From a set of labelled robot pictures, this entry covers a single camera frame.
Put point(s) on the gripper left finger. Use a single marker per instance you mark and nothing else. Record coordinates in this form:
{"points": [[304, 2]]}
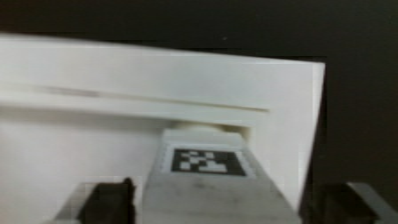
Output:
{"points": [[107, 207]]}

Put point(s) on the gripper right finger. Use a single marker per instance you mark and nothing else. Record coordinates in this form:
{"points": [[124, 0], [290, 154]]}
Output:
{"points": [[348, 204]]}

